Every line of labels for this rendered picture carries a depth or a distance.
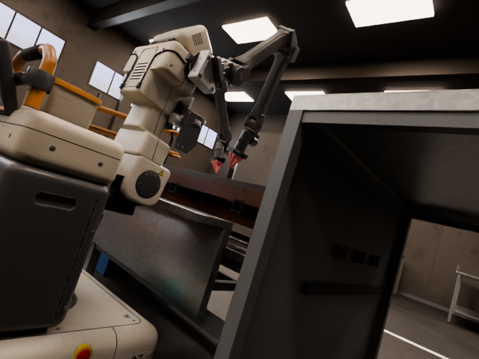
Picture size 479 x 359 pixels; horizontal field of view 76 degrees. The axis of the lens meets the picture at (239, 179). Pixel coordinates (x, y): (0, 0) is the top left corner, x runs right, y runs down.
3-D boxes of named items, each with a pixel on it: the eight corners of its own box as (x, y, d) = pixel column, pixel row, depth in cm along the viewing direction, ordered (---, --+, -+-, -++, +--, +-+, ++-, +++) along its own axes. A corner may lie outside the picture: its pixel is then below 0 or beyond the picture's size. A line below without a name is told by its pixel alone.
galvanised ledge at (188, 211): (97, 179, 210) (98, 175, 210) (231, 230, 122) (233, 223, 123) (67, 170, 195) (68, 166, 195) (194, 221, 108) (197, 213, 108)
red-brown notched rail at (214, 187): (111, 166, 211) (114, 157, 212) (325, 227, 102) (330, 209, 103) (105, 164, 208) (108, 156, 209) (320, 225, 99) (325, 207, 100)
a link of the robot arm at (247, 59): (283, 18, 136) (302, 25, 132) (281, 47, 147) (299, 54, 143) (212, 63, 117) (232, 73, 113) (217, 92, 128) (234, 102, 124)
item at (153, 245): (79, 229, 206) (97, 179, 210) (204, 317, 119) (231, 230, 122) (73, 227, 203) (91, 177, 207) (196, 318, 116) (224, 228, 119)
